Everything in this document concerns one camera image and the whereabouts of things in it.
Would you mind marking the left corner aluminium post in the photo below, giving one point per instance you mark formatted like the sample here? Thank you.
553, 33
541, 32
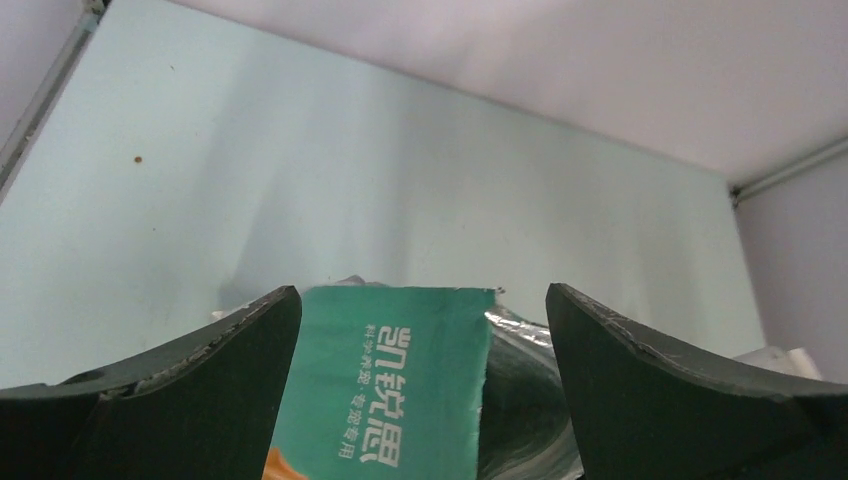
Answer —
41, 42

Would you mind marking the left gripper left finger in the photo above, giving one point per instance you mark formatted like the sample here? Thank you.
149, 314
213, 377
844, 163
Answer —
202, 406

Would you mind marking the right corner aluminium post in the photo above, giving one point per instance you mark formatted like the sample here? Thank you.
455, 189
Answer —
783, 173

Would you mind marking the corner aluminium post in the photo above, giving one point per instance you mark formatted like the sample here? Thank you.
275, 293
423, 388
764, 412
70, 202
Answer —
41, 42
783, 173

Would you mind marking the green dog food bag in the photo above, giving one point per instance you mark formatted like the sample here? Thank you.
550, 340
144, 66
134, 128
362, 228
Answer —
420, 383

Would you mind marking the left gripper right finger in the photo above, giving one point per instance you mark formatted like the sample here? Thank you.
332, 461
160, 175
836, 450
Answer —
646, 405

